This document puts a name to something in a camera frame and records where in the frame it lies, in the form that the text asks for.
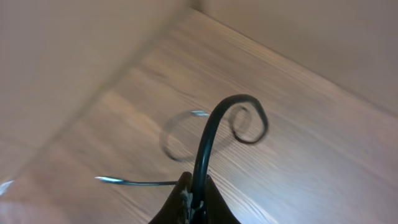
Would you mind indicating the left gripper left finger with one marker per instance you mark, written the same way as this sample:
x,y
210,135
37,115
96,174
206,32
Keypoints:
x,y
176,208

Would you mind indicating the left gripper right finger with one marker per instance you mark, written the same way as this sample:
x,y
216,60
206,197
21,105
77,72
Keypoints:
x,y
217,210

